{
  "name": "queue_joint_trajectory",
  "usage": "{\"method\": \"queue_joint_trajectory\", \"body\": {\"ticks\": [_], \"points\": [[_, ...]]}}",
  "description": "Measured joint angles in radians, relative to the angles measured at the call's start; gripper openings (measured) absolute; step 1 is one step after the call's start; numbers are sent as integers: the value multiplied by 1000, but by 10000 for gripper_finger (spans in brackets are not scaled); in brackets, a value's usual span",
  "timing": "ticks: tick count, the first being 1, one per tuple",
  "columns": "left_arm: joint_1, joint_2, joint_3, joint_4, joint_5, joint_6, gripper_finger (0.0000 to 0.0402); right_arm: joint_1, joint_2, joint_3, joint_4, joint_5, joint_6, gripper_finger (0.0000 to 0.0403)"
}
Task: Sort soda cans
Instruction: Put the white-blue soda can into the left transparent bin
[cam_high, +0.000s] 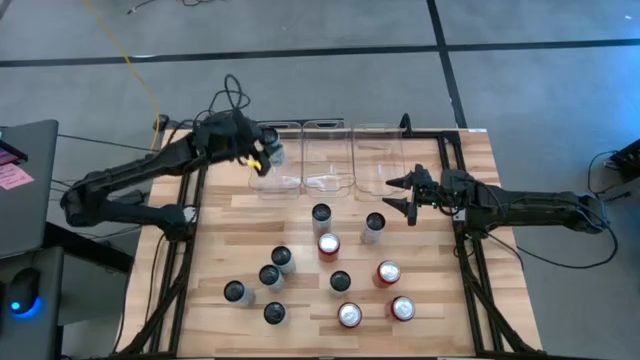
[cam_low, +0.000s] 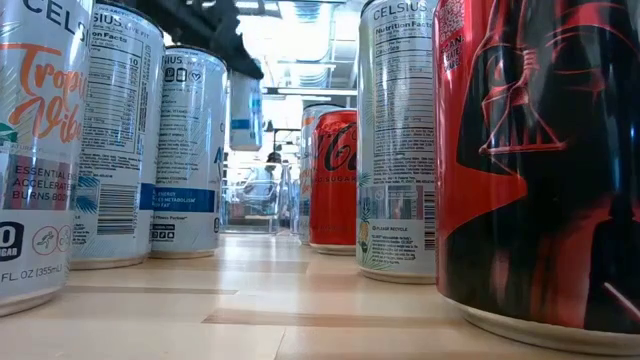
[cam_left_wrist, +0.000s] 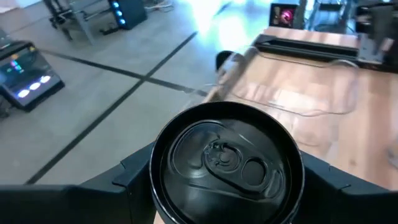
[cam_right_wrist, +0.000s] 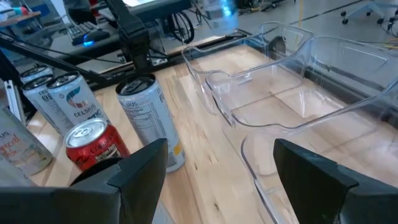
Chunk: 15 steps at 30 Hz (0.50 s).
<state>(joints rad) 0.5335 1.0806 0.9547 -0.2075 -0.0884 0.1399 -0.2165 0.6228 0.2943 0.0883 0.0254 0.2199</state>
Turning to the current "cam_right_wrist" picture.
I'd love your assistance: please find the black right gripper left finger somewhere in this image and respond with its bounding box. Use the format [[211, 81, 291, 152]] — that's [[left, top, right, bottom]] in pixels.
[[0, 138, 169, 224]]

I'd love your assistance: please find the black mouse blue light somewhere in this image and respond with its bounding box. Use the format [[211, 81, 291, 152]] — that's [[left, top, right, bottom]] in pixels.
[[82, 30, 111, 47]]

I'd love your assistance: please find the grey side desk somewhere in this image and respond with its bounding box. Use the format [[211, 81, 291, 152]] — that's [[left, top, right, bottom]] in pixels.
[[26, 18, 125, 68]]

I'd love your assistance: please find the office chair wheeled base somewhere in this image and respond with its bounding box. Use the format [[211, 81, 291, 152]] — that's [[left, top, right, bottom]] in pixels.
[[340, 0, 398, 26]]

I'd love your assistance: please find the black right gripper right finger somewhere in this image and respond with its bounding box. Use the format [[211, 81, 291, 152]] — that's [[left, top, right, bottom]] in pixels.
[[272, 138, 398, 224]]

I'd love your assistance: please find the wooden shelf board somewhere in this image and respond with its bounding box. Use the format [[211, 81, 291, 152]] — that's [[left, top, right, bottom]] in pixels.
[[0, 11, 42, 28]]

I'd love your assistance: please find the coiled black cable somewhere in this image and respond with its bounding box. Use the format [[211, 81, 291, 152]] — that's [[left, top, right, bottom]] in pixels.
[[169, 11, 196, 44]]

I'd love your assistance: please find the yellow cable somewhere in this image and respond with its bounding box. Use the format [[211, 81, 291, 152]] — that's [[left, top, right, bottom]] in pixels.
[[297, 0, 304, 28]]

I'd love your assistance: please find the red Coca-Cola Zero can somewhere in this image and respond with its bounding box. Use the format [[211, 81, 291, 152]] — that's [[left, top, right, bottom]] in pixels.
[[63, 118, 131, 172]]

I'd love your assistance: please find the black keyboard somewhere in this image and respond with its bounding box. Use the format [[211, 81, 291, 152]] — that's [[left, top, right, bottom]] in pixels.
[[67, 21, 102, 46]]

